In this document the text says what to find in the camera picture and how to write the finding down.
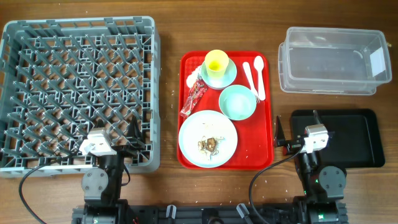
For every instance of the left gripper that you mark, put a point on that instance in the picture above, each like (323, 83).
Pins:
(135, 139)

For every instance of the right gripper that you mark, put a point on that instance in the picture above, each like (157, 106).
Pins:
(291, 145)

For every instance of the mint green bowl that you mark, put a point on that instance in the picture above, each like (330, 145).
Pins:
(237, 102)

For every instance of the white plastic spoon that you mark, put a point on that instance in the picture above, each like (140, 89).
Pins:
(259, 66)

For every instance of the white plastic fork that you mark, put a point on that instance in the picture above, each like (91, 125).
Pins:
(248, 74)

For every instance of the light blue small bowl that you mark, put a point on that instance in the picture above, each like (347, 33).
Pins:
(221, 83)

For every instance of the yellow plastic cup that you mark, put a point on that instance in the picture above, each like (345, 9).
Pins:
(216, 63)

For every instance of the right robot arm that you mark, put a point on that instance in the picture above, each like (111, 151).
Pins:
(323, 185)

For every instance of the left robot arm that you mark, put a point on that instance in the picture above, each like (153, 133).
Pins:
(102, 184)

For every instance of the grey dishwasher rack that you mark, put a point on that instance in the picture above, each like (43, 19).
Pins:
(59, 76)

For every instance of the black plastic tray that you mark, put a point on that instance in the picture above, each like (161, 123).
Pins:
(355, 143)

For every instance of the clear plastic bin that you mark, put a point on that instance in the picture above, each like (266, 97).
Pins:
(333, 61)

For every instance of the light blue dinner plate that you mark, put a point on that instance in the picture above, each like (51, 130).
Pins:
(207, 123)

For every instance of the crumpled white napkin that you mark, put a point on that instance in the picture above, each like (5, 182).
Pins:
(193, 77)

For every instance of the food scraps on plate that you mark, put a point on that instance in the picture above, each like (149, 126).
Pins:
(209, 146)

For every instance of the red snack wrapper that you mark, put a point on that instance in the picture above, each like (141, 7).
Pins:
(195, 94)

